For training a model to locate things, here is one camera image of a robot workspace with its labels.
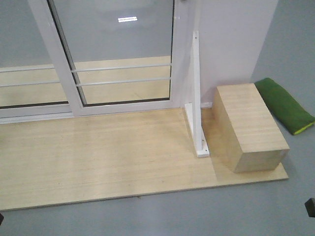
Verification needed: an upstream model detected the white triangular support bracket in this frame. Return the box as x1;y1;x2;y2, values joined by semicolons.
185;30;210;158

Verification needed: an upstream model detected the white framed transparent sliding door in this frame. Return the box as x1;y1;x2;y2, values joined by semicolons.
28;0;196;117

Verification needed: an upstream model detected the light wooden box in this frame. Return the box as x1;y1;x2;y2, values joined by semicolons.
212;84;289;173

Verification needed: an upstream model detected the light wooden base board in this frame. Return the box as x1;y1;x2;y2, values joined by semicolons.
0;108;288;211

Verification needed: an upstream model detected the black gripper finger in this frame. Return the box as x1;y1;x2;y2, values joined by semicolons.
304;198;315;219
0;213;4;225

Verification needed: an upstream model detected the white fixed window panel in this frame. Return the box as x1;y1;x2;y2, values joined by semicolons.
0;0;74;119

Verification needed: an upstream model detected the white wall panel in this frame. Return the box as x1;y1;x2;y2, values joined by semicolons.
194;0;278;106

